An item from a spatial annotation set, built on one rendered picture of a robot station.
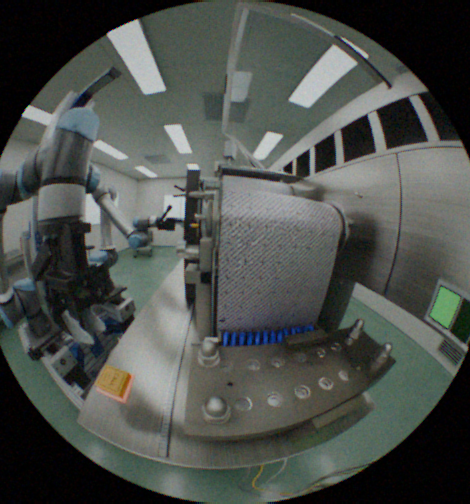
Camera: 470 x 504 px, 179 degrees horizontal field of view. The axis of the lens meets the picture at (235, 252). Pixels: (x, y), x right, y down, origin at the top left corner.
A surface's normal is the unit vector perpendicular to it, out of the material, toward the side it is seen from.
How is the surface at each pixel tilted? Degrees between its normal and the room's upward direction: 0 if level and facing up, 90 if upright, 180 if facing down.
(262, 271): 90
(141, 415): 0
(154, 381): 0
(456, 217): 90
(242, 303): 90
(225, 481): 0
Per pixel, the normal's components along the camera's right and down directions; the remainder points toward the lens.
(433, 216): -0.99, -0.05
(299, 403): 0.07, -0.97
